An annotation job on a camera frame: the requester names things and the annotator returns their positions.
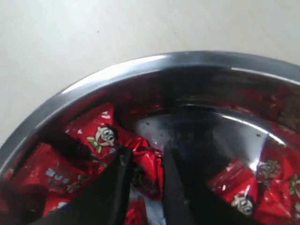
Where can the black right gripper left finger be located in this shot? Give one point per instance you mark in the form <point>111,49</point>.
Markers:
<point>103,202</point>

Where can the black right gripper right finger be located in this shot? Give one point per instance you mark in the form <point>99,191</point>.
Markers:
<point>188,201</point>

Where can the red candy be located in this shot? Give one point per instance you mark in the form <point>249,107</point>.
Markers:
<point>148,170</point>
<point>237,185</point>
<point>98,130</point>
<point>47,167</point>

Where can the round steel bowl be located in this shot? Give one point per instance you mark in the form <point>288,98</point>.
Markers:
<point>213,106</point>

